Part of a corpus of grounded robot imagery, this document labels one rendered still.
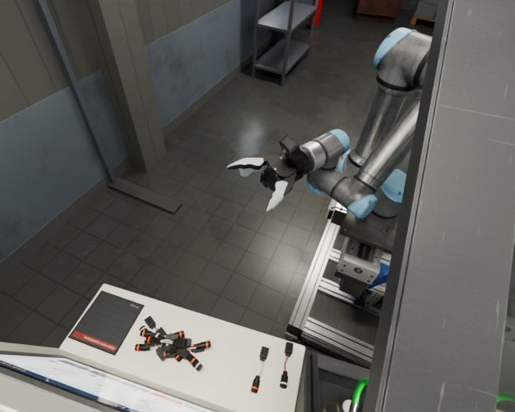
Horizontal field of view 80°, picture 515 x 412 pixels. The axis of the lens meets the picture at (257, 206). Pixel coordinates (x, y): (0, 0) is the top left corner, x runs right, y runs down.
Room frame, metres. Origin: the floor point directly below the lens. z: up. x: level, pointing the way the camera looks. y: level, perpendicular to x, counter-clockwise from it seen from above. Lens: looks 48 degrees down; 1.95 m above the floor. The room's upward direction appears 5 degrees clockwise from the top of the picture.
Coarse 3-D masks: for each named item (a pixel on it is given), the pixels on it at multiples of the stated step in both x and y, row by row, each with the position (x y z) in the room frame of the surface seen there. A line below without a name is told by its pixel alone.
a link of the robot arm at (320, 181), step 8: (320, 168) 0.67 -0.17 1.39; (328, 168) 0.66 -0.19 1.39; (312, 176) 0.68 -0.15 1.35; (320, 176) 0.66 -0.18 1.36; (328, 176) 0.66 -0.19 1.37; (336, 176) 0.66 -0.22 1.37; (344, 176) 0.66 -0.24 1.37; (312, 184) 0.67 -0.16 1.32; (320, 184) 0.65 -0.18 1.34; (328, 184) 0.64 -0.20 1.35; (320, 192) 0.67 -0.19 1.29; (328, 192) 0.63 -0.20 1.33
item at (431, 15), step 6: (420, 0) 6.96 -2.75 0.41; (426, 0) 6.92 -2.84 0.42; (432, 0) 6.88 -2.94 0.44; (438, 0) 6.85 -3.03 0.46; (420, 6) 6.94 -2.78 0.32; (426, 6) 6.91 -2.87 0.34; (432, 6) 6.87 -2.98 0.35; (414, 12) 7.04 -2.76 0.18; (420, 12) 6.93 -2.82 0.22; (426, 12) 6.89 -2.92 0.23; (432, 12) 6.85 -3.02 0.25; (414, 18) 6.94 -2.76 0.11; (420, 18) 6.91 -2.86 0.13; (426, 18) 6.88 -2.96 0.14; (432, 18) 6.84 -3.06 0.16; (414, 24) 6.93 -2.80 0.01
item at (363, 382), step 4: (360, 380) 0.18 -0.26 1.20; (364, 380) 0.17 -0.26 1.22; (360, 384) 0.17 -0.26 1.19; (364, 384) 0.17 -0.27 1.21; (356, 388) 0.17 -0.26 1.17; (360, 388) 0.17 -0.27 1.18; (356, 392) 0.16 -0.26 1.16; (360, 392) 0.16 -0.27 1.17; (356, 396) 0.15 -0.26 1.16; (352, 400) 0.15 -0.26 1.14; (356, 400) 0.15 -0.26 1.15; (352, 404) 0.14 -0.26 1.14; (356, 404) 0.14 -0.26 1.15; (352, 408) 0.13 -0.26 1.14; (356, 408) 0.13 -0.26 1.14
